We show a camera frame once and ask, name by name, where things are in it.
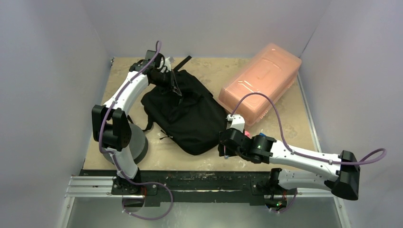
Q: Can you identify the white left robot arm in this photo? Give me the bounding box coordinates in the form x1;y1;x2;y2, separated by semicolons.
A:
91;57;173;194

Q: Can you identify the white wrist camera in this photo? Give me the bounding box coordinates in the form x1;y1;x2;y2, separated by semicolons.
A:
158;57;174;73
226;114;245;133

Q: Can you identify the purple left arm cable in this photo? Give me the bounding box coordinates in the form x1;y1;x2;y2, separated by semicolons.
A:
98;40;174;221

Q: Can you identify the grey foam roll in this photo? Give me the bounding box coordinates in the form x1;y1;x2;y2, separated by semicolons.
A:
102;122;148;164

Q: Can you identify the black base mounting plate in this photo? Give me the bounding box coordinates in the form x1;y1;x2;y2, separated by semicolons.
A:
79;170;296;209

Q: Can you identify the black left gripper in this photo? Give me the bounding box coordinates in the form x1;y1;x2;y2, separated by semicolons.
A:
151;69;182;96

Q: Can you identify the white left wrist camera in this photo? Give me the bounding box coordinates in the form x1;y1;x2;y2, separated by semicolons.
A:
158;57;174;73

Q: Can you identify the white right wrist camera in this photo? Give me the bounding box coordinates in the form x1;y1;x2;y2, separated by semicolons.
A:
226;114;245;133

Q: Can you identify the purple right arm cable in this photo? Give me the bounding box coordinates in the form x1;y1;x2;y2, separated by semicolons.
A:
231;92;387;215

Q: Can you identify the translucent pink plastic storage box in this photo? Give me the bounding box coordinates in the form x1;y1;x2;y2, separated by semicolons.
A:
218;43;302;126

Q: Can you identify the black student backpack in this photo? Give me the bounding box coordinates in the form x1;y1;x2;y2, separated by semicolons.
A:
141;56;227;155

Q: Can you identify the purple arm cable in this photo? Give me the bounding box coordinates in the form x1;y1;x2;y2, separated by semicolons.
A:
231;92;387;215
98;40;174;221

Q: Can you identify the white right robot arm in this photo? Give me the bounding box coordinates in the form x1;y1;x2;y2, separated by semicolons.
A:
218;128;361;200

